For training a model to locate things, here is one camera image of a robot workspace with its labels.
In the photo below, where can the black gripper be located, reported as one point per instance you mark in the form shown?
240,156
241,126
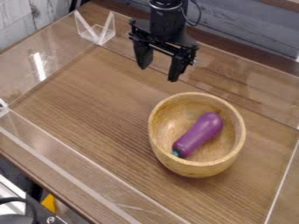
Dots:
163,33

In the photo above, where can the purple toy eggplant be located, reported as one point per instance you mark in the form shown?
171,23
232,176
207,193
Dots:
205,128

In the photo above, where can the brown wooden bowl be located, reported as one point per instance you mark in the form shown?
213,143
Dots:
172,117

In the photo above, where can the yellow black device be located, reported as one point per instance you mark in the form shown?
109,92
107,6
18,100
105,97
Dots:
40,213

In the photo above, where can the clear acrylic corner bracket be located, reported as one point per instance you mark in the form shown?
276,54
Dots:
95,33

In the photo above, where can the clear acrylic tray wall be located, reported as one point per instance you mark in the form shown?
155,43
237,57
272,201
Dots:
77,100

